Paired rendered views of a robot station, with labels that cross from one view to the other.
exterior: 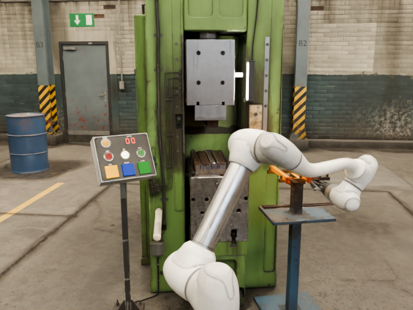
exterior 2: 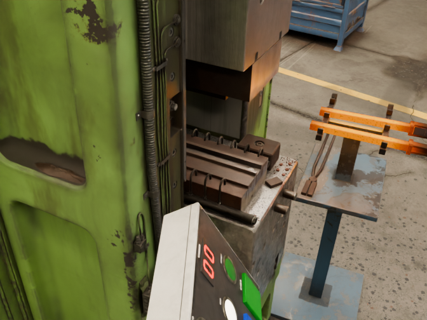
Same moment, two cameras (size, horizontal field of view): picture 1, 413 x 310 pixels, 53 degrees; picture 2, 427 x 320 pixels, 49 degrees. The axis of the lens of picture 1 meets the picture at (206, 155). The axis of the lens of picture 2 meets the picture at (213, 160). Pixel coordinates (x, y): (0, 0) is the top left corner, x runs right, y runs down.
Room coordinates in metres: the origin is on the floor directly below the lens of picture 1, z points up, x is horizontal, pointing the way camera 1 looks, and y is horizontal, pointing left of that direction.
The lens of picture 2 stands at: (2.16, 0.95, 1.78)
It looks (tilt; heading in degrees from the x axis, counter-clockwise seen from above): 35 degrees down; 300
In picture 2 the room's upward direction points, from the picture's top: 2 degrees clockwise
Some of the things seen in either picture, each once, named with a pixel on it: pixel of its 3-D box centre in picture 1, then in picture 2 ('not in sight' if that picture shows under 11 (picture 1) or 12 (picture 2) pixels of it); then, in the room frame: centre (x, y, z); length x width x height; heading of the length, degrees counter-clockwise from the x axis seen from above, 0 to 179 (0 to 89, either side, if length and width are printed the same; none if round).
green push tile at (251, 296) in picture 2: (144, 168); (250, 298); (2.40, 0.38, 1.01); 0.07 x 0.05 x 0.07; 120
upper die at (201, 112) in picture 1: (207, 109); (191, 51); (2.80, -0.01, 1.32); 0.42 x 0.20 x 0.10; 5
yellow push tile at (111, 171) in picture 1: (111, 171); not in sight; (2.30, 0.55, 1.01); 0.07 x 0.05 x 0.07; 120
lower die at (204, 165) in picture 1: (207, 160); (190, 164); (2.80, -0.01, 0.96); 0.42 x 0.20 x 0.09; 5
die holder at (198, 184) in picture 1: (214, 197); (196, 217); (2.82, -0.06, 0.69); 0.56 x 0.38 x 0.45; 5
